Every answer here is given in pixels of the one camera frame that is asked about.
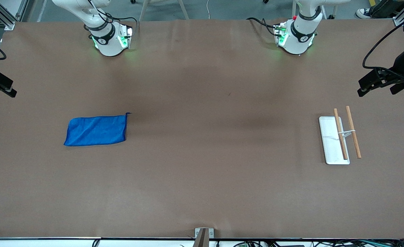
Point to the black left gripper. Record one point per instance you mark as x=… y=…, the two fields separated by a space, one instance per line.
x=399 y=64

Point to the blue microfibre towel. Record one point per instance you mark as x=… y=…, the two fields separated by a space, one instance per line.
x=97 y=131

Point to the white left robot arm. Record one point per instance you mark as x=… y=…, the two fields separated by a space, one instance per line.
x=296 y=37

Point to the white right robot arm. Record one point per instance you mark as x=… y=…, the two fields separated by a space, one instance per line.
x=107 y=41

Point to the white rack with wooden rods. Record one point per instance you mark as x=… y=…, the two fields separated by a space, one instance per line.
x=334 y=140

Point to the white sneaker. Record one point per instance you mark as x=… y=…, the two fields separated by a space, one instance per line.
x=362 y=13

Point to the light wooden leg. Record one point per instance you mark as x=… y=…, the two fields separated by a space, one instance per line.
x=184 y=10
x=144 y=10

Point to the metal bracket with brown post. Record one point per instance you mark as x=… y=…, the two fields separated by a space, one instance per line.
x=203 y=236

